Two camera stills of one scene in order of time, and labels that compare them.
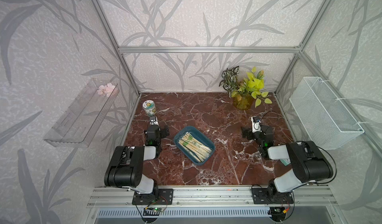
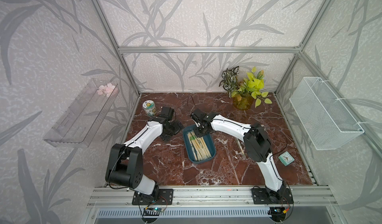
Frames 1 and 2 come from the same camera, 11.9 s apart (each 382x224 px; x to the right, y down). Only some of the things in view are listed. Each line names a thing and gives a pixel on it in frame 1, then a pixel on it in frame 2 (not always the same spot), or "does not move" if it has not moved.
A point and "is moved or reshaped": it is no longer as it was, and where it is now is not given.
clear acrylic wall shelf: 80,124 does not move
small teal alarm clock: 285,162 does not move
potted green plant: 244,92 does not move
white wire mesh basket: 324,119 does not move
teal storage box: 193,145 is moved or reshaped
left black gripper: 162,134 to 177,129
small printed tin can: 148,106 does not move
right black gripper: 244,133 to 198,135
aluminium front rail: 122,196 does not move
